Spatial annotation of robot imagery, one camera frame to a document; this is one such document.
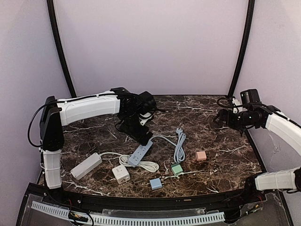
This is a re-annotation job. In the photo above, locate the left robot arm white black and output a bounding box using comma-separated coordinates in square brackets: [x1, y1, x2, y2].
[32, 87, 157, 205]

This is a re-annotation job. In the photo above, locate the blue plug adapter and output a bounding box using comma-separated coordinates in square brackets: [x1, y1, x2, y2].
[150, 178, 162, 190]

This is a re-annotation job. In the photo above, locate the white power strip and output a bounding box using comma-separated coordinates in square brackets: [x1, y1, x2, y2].
[71, 153, 102, 180]

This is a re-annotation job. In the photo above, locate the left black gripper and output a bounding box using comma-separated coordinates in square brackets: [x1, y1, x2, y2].
[119, 112, 153, 146]

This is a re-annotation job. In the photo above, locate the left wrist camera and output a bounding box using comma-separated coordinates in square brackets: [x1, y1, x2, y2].
[138, 91, 157, 112]

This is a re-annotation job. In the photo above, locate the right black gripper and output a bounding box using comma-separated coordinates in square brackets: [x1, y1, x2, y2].
[214, 110, 256, 133]

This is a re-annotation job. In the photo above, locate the blue-grey power strip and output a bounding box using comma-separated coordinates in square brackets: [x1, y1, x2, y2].
[127, 140, 153, 167]

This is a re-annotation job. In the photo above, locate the green plug adapter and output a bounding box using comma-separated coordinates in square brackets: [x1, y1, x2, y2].
[171, 163, 183, 176]

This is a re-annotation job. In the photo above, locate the white power strip cable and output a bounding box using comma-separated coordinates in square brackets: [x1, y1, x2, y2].
[100, 152, 160, 172]

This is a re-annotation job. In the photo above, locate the white slotted cable duct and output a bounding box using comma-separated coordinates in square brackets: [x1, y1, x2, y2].
[31, 201, 225, 226]

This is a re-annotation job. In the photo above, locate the pink plug adapter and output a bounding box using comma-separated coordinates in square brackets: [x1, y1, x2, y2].
[196, 151, 207, 161]

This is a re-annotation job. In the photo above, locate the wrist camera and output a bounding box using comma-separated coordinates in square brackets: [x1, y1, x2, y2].
[138, 91, 157, 112]
[240, 89, 261, 105]

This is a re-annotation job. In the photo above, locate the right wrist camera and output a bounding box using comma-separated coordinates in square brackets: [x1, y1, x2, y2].
[240, 89, 261, 105]

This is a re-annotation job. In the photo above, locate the left black frame post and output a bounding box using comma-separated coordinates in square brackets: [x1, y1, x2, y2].
[46, 0, 77, 97]

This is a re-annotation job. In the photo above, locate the black frame post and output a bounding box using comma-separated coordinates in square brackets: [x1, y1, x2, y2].
[46, 0, 77, 97]
[227, 0, 255, 97]

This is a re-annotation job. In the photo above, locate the right black frame post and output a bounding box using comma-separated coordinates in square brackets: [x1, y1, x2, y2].
[227, 0, 255, 97]

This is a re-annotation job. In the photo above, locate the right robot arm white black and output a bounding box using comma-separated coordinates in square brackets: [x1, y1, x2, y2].
[214, 105, 301, 204]

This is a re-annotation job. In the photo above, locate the black front frame rail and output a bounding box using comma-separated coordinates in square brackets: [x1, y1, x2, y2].
[28, 182, 269, 212]

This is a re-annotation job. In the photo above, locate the white cube socket adapter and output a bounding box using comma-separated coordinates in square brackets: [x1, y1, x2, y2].
[112, 165, 130, 184]

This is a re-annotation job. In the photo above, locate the blue-grey power strip cable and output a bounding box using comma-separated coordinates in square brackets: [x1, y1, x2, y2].
[150, 128, 188, 164]

